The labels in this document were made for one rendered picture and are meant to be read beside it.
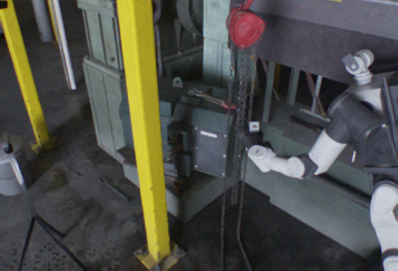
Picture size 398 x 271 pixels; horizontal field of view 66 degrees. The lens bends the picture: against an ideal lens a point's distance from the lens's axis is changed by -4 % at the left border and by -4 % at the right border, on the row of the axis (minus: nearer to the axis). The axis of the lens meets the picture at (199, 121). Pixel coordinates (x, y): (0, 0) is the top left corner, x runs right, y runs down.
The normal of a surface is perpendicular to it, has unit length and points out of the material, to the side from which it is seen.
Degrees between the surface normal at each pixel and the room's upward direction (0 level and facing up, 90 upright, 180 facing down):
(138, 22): 90
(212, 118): 45
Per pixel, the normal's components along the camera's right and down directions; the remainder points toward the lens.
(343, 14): -0.68, 0.18
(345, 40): -0.69, 0.37
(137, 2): 0.72, 0.36
